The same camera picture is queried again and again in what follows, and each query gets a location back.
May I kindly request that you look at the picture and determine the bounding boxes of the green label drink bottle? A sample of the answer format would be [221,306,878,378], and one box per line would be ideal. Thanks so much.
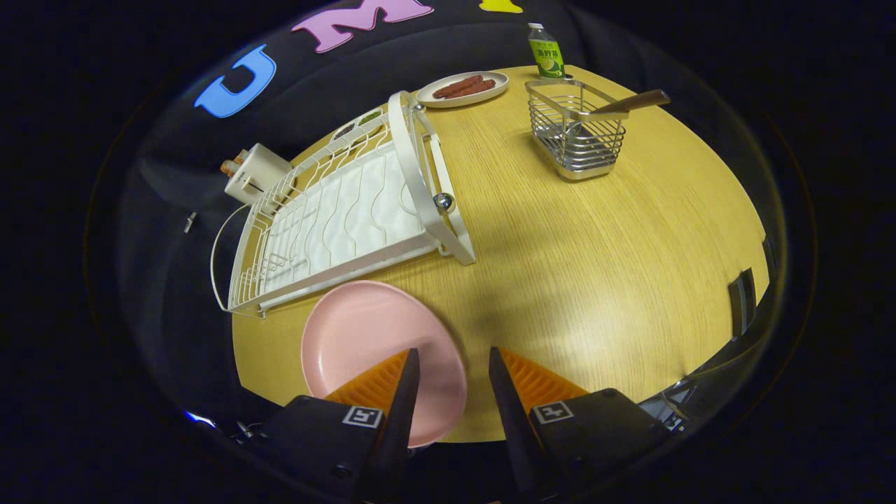
[527,22,566,79]

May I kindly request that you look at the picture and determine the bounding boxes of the white divided tray of beans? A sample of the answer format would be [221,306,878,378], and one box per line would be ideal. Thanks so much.
[329,108,386,141]

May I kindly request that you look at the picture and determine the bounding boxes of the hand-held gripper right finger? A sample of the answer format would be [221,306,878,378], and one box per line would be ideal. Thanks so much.
[488,346,673,501]

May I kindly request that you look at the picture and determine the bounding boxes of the white toaster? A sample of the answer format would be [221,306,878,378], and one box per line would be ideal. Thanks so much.
[224,143,295,206]

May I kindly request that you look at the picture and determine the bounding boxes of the silver wire basket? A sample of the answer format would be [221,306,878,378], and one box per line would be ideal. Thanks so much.
[525,78,627,181]

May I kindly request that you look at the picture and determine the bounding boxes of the black backdrop cloth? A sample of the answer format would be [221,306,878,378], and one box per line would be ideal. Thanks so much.
[112,0,631,421]

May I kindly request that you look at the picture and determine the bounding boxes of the metal spoon with wooden handle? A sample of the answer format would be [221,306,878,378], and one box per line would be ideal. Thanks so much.
[563,89,671,151]

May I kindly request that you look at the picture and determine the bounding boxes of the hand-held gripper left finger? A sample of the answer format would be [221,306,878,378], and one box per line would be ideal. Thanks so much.
[262,348,421,501]

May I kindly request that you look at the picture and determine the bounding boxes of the pink plate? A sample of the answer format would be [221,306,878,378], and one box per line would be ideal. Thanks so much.
[301,280,468,449]

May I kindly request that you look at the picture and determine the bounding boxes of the white oval plate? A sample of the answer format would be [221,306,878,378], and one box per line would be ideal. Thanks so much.
[416,71,510,109]

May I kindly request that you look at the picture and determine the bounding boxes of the white wire dish rack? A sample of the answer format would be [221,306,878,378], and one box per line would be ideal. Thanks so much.
[210,90,478,319]

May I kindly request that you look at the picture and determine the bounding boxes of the brown sausage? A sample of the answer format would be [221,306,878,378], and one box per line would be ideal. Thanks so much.
[448,79,496,99]
[432,74,485,99]

